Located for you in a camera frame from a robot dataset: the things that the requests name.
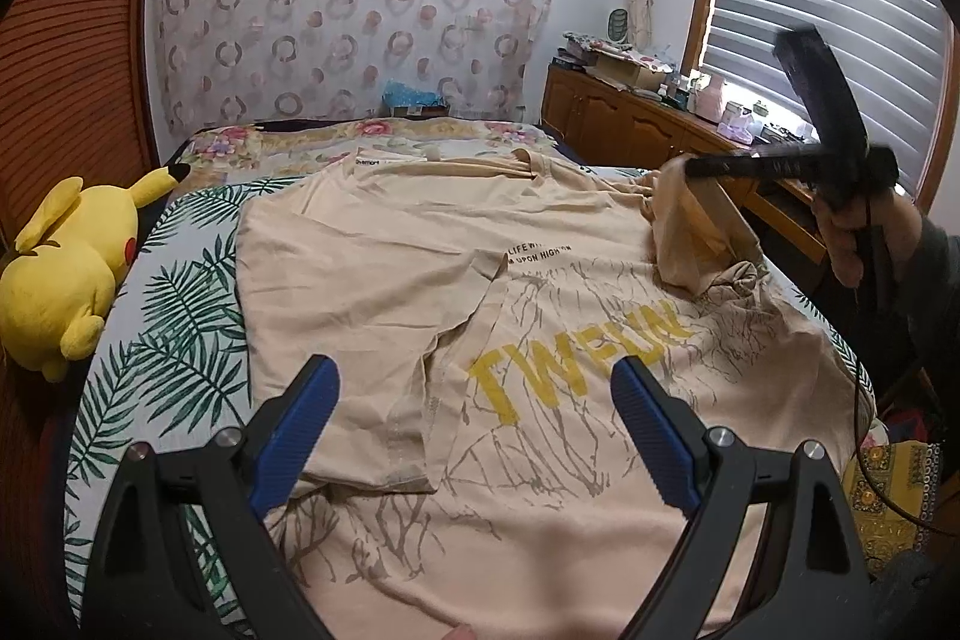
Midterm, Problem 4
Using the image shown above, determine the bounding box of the yellow plush toy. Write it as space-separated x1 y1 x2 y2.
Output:
0 164 190 384

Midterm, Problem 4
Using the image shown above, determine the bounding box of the wooden cabinet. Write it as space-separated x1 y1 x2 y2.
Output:
541 62 833 262

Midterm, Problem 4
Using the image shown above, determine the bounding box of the beige printed t-shirt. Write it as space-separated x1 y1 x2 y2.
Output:
235 149 878 640

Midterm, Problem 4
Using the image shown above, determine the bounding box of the wooden louvered door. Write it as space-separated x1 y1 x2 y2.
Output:
0 0 170 251

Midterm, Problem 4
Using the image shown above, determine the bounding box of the pink container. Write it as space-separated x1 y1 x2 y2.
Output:
694 77 725 120

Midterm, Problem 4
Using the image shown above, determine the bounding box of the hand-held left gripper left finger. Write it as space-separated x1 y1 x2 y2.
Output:
90 353 342 640

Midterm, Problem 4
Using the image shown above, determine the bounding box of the blue plastic bag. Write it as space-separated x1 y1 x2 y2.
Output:
382 77 451 116

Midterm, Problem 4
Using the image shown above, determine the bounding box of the circle patterned wall cloth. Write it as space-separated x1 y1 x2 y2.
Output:
154 0 557 137

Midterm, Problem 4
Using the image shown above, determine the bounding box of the person's right hand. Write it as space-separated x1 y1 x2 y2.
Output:
814 188 923 290

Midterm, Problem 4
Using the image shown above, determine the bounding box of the yellow patterned cloth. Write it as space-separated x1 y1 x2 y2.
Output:
840 437 953 551

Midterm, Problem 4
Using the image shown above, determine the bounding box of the leaf print bed sheet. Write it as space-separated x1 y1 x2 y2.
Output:
64 164 875 640

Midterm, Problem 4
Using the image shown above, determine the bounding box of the cardboard box with floral cloth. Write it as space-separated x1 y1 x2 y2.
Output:
562 31 680 90

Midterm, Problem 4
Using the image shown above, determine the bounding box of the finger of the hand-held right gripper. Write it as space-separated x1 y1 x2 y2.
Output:
686 149 826 182

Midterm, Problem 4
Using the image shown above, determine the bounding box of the floral blanket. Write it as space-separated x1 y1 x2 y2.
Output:
176 116 586 191

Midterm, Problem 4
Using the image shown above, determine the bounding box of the pale purple container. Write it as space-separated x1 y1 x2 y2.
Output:
720 104 755 142

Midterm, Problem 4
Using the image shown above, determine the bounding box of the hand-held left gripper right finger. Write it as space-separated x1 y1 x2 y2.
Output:
609 355 875 640

